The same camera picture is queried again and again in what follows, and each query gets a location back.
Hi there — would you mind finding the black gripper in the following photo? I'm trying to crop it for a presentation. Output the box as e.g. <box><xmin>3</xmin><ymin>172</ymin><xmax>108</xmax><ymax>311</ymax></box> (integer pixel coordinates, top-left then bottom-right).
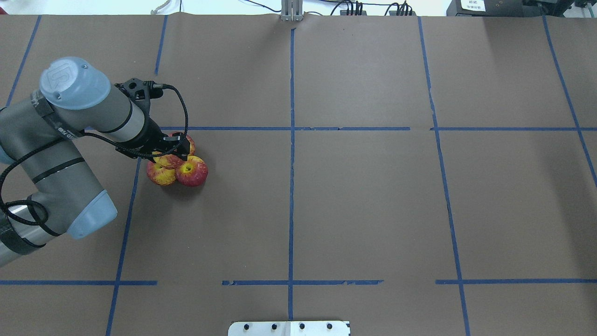
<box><xmin>115</xmin><ymin>118</ymin><xmax>191</xmax><ymax>162</ymax></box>

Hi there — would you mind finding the dark red lone apple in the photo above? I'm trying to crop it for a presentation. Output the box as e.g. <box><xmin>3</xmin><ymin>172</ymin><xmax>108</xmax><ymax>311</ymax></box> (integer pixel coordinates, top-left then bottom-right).
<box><xmin>154</xmin><ymin>135</ymin><xmax>195</xmax><ymax>169</ymax></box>

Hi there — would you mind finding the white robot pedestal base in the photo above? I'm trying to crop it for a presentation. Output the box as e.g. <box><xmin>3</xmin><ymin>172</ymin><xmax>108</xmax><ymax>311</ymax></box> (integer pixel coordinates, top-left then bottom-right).
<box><xmin>228</xmin><ymin>320</ymin><xmax>351</xmax><ymax>336</ymax></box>

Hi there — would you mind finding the red yellow apple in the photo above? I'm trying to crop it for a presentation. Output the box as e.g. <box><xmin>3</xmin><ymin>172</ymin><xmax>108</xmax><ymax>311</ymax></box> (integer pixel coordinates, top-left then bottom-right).
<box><xmin>146</xmin><ymin>161</ymin><xmax>176</xmax><ymax>186</ymax></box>
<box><xmin>174</xmin><ymin>155</ymin><xmax>208</xmax><ymax>187</ymax></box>

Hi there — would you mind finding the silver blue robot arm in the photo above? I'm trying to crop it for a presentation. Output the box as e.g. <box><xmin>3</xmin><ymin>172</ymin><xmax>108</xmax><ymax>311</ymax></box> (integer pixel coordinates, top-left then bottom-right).
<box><xmin>1</xmin><ymin>56</ymin><xmax>190</xmax><ymax>266</ymax></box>

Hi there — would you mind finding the grey aluminium frame post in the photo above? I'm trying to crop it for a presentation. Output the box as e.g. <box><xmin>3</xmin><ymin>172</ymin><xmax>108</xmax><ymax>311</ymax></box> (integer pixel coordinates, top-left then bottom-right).
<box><xmin>280</xmin><ymin>0</ymin><xmax>304</xmax><ymax>22</ymax></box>

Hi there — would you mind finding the black control box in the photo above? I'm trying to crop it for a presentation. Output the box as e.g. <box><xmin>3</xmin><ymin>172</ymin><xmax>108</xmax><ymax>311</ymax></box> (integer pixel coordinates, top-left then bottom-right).
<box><xmin>445</xmin><ymin>0</ymin><xmax>575</xmax><ymax>17</ymax></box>

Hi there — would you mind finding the red yellow apple left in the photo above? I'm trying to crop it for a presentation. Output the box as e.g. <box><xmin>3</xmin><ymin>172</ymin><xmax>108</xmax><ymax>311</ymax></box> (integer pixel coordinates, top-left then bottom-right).
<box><xmin>174</xmin><ymin>155</ymin><xmax>208</xmax><ymax>187</ymax></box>

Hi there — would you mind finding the red yellow apple right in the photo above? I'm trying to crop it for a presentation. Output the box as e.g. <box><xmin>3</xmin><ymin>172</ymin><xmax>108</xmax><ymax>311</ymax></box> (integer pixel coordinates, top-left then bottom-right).
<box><xmin>146</xmin><ymin>161</ymin><xmax>176</xmax><ymax>186</ymax></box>

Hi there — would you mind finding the black cable connector block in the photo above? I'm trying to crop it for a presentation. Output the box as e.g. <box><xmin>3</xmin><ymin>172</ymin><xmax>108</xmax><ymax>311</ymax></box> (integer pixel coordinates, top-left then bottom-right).
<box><xmin>333</xmin><ymin>0</ymin><xmax>366</xmax><ymax>16</ymax></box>

